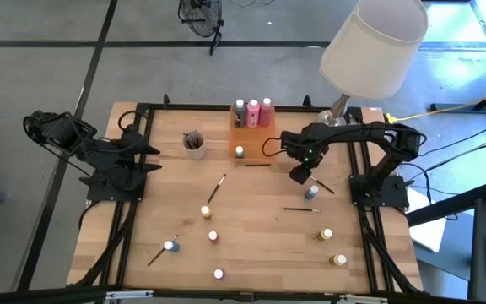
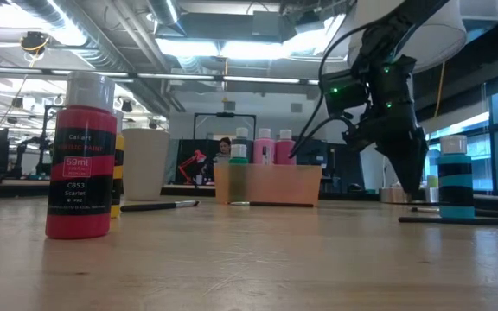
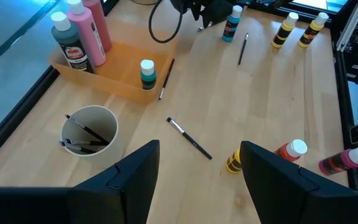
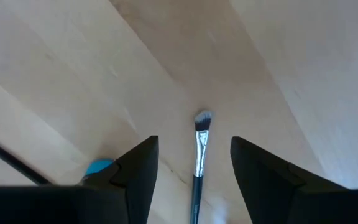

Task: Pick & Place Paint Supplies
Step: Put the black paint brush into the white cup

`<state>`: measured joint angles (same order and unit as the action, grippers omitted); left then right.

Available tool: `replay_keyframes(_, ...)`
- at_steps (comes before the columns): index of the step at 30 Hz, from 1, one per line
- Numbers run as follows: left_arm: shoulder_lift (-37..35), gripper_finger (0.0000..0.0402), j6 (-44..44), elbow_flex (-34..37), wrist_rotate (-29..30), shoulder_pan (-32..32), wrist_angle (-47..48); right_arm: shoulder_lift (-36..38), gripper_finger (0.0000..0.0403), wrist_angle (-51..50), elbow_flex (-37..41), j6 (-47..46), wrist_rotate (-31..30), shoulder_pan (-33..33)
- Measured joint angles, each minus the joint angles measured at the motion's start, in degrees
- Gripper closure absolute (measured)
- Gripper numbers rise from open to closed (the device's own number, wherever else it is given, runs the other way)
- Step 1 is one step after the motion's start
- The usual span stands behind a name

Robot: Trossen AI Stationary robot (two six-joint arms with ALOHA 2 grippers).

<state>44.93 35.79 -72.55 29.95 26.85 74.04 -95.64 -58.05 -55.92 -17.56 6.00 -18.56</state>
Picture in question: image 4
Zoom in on small turquoise paint bottle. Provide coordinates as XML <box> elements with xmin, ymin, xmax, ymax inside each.
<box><xmin>84</xmin><ymin>158</ymin><xmax>115</xmax><ymax>178</ymax></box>

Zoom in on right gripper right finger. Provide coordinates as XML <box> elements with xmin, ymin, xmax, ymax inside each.
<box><xmin>230</xmin><ymin>136</ymin><xmax>351</xmax><ymax>224</ymax></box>

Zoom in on black handled paint brush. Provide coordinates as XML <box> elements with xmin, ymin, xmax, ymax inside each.
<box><xmin>190</xmin><ymin>110</ymin><xmax>213</xmax><ymax>224</ymax></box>
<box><xmin>0</xmin><ymin>132</ymin><xmax>52</xmax><ymax>187</ymax></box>

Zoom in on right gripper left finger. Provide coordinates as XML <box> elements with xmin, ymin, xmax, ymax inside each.
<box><xmin>82</xmin><ymin>136</ymin><xmax>160</xmax><ymax>224</ymax></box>

